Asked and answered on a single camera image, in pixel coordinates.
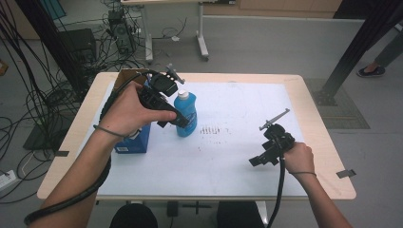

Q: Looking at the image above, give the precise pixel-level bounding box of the thick black left gripper cable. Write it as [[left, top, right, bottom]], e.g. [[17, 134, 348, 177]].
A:
[[23, 69, 162, 226]]

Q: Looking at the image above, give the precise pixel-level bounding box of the thick black right gripper cable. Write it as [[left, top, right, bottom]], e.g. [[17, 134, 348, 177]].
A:
[[265, 155, 287, 228]]

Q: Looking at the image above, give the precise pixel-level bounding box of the black equipment box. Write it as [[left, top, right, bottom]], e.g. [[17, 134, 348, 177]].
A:
[[59, 28, 98, 65]]

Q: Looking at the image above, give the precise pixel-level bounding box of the white table mat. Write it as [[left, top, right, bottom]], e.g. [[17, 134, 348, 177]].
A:
[[78, 81, 309, 198]]

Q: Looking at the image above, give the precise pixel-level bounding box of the person's knee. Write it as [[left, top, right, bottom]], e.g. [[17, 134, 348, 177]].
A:
[[216, 200, 266, 228], [108, 202, 160, 228]]

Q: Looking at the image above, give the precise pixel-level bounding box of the person's left hand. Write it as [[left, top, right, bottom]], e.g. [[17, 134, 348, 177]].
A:
[[98, 80, 178, 139]]

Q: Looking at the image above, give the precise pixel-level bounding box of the bundle of black floor cables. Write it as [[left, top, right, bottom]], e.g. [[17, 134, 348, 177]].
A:
[[0, 0, 188, 205]]

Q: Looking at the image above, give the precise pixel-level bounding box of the blue cardboard box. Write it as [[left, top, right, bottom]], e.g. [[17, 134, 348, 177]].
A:
[[113, 67, 152, 155]]

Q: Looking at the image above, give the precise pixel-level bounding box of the white power strip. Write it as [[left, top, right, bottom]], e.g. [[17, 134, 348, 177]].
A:
[[0, 169, 17, 192]]

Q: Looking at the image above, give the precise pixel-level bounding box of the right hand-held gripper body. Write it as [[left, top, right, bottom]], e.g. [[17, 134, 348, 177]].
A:
[[258, 107, 297, 167]]

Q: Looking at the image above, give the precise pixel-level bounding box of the white desk with legs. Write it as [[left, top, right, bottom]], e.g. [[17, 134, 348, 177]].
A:
[[121, 0, 237, 63]]

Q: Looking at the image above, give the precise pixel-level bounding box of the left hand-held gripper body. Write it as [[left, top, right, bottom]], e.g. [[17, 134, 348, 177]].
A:
[[138, 63, 186, 129]]

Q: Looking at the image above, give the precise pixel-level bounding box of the person's right hand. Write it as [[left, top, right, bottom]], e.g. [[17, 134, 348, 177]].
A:
[[282, 141, 317, 176]]

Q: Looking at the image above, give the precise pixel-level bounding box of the person's right knee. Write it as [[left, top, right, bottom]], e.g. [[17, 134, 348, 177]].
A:
[[216, 200, 266, 228]]

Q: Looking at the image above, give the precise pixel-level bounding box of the dark wrist band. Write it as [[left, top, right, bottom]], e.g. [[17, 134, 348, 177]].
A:
[[290, 170, 317, 178], [92, 123, 129, 140]]

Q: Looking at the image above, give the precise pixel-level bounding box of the computer tower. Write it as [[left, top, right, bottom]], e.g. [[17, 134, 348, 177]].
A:
[[107, 9, 137, 55]]

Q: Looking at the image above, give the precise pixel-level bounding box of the person's left knee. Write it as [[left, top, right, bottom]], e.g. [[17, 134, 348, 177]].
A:
[[108, 202, 160, 228]]

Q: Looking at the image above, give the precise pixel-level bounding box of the black metal frame post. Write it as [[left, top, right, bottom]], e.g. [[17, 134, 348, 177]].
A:
[[14, 0, 87, 95], [311, 0, 403, 107]]

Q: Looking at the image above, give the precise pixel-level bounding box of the thick black gripper cable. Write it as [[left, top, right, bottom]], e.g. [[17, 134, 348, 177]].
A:
[[23, 69, 162, 226], [265, 155, 287, 228]]

